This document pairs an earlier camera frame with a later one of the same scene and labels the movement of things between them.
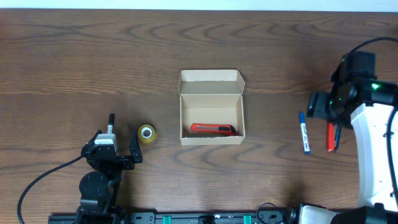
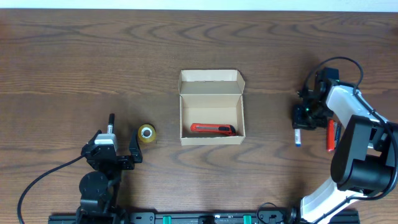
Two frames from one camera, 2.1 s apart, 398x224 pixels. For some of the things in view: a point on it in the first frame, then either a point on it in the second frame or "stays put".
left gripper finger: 134,148 stays put
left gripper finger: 92,140 stays put
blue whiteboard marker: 304,133 -> 298,139
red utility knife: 223,129 stays put
